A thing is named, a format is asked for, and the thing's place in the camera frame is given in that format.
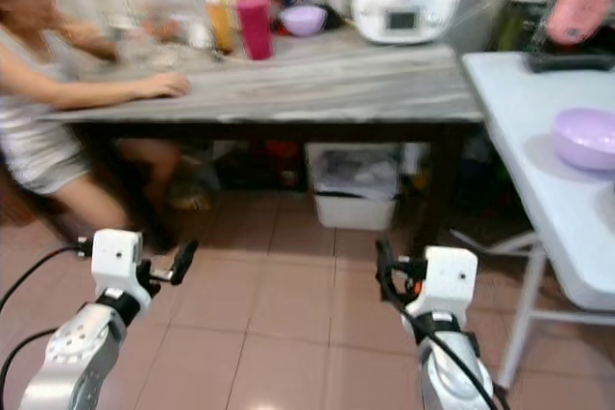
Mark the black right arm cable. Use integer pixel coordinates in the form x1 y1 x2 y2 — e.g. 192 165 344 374
382 274 510 410

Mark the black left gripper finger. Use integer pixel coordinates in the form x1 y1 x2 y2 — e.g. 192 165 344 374
170 240 199 286

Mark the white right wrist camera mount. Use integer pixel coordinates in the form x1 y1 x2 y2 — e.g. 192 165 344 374
416 246 480 321

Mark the small lilac bowl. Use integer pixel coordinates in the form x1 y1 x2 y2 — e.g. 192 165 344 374
279 3 329 38

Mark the large lilac bowl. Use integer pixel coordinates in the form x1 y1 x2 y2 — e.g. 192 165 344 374
552 107 615 174

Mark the seated woman in sleeveless top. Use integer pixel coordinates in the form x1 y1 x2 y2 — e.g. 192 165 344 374
0 0 193 238

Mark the magenta plastic tumbler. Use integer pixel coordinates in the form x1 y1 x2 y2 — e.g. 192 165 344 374
235 0 275 61

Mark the pink round object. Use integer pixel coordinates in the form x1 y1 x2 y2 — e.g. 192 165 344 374
544 0 614 47

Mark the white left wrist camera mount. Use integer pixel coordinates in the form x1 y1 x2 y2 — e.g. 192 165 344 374
90 229 145 300

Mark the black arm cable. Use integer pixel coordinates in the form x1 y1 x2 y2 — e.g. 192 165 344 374
0 244 94 384
382 274 510 410

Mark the tall orange bottle red cap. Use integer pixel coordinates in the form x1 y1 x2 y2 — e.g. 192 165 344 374
190 0 237 55

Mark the white storage bin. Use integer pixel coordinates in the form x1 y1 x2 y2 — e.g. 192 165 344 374
307 143 401 231

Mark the black flat base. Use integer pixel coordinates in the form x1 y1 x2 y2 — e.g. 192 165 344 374
525 43 615 74

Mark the grey marble top dark table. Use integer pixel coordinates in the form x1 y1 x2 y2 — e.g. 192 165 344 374
42 29 485 257

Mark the white folding table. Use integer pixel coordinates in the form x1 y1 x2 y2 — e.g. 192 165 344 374
447 50 615 390

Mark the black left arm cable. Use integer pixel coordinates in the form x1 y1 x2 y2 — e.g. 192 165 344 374
0 244 94 384

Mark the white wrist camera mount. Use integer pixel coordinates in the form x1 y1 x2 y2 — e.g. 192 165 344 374
416 246 480 321
90 229 145 300

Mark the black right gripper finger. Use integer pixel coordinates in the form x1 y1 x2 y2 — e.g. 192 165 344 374
375 239 401 304

